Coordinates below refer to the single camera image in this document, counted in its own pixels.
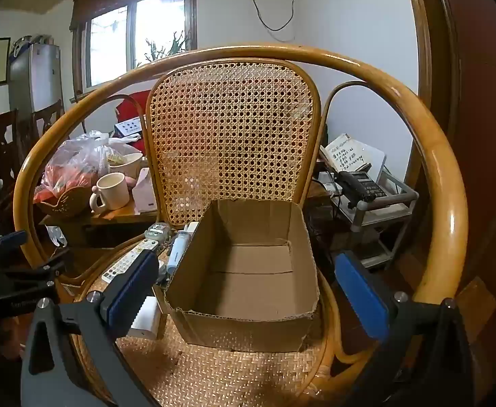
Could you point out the clear plastic bag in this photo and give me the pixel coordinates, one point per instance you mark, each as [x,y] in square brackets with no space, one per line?
[74,157]

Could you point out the cartoon key fob with keys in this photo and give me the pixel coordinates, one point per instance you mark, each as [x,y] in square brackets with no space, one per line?
[157,231]

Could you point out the cream mug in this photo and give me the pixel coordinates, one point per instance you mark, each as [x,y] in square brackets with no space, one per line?
[112,193]

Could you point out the green potted plant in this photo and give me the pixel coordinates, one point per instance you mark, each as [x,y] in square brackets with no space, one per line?
[159,51]

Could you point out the red cloth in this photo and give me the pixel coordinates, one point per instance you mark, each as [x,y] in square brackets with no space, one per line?
[133,106]

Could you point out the wooden side table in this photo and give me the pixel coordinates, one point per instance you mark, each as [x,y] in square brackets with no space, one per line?
[116,217]

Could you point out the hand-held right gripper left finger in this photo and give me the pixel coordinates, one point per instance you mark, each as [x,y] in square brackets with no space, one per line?
[131,290]

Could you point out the woven basket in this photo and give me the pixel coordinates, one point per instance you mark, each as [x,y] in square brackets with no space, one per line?
[65,207]

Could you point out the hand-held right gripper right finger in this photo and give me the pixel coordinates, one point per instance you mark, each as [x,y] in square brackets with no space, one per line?
[360,294]

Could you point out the light blue bottle with loop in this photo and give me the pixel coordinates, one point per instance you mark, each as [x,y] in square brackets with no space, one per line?
[176,254]

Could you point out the white remote control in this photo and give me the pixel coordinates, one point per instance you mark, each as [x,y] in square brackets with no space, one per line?
[123,263]

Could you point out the rattan armchair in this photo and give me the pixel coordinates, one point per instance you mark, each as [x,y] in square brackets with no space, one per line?
[231,135]

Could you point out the silver refrigerator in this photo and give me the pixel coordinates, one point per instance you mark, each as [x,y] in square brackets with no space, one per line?
[31,80]

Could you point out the grey metal rack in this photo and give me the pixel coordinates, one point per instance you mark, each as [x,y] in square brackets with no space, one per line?
[383,212]

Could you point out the white power bank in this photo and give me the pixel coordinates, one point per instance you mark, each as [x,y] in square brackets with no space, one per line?
[146,318]

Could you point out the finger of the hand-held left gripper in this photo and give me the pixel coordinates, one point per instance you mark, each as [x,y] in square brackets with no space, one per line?
[10,239]
[48,269]

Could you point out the white handwritten note board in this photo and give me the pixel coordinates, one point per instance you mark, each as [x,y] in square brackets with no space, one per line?
[349,152]

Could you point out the window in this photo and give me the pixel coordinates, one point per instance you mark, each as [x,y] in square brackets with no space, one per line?
[108,42]

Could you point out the black desk telephone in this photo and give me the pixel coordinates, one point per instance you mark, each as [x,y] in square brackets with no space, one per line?
[358,184]

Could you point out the large cream cup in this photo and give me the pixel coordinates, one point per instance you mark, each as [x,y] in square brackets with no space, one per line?
[129,163]

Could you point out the dark red wooden door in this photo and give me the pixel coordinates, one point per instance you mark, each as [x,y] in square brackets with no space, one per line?
[485,93]

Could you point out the white plug charger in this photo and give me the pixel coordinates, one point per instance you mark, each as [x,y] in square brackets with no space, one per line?
[193,227]

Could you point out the cardboard box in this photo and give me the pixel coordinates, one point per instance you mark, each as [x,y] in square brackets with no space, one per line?
[239,330]

